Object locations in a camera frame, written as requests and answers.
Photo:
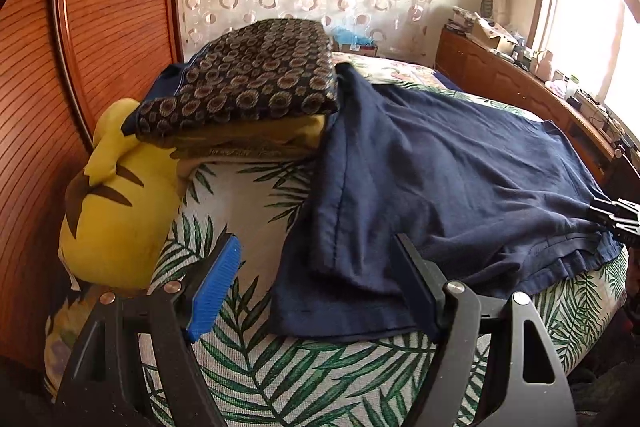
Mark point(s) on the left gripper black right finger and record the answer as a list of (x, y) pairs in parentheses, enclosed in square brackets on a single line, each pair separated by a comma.
[(422, 286)]

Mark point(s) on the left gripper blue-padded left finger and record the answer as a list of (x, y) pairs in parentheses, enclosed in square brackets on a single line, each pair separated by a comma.
[(208, 283)]

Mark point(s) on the navy blue printed t-shirt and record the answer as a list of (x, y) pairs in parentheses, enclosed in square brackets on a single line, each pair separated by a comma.
[(496, 200)]

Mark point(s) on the palm-leaf print bedsheet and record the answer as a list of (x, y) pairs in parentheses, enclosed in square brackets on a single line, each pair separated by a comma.
[(259, 378)]

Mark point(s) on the yellow plush toy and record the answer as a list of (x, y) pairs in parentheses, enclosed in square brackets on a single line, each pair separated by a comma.
[(119, 208)]

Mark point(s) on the pink bottle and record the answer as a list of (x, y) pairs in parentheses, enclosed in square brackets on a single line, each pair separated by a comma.
[(544, 70)]

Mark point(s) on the floral quilt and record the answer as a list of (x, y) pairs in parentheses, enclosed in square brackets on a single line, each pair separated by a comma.
[(385, 70)]

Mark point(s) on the open cardboard box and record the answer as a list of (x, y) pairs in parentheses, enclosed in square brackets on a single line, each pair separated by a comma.
[(492, 35)]

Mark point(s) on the long wooden sideboard cabinet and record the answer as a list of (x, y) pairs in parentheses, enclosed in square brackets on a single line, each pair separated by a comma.
[(475, 70)]

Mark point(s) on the box with blue bag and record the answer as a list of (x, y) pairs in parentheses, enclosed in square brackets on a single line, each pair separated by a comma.
[(346, 41)]

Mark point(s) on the window with wooden frame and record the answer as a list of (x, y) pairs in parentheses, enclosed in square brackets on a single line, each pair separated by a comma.
[(595, 44)]

